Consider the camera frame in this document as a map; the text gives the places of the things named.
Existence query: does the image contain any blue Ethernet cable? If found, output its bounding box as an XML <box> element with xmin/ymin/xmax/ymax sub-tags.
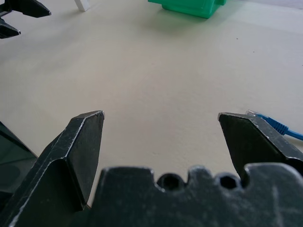
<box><xmin>246</xmin><ymin>109</ymin><xmax>303</xmax><ymax>141</ymax></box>

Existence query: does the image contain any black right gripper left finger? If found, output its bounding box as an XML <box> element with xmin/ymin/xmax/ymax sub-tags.
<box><xmin>0</xmin><ymin>110</ymin><xmax>106</xmax><ymax>227</ymax></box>

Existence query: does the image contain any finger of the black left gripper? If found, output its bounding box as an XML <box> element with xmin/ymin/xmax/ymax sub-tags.
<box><xmin>0</xmin><ymin>0</ymin><xmax>52</xmax><ymax>18</ymax></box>
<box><xmin>0</xmin><ymin>17</ymin><xmax>21</xmax><ymax>40</ymax></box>

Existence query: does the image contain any green plastic box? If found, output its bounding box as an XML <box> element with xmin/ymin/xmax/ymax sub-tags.
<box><xmin>147</xmin><ymin>0</ymin><xmax>228</xmax><ymax>19</ymax></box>

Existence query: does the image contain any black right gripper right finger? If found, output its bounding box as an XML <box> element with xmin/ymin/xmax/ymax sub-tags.
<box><xmin>217</xmin><ymin>112</ymin><xmax>303</xmax><ymax>180</ymax></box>

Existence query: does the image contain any white plastic block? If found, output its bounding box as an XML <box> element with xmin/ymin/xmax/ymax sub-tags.
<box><xmin>74</xmin><ymin>0</ymin><xmax>91</xmax><ymax>12</ymax></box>

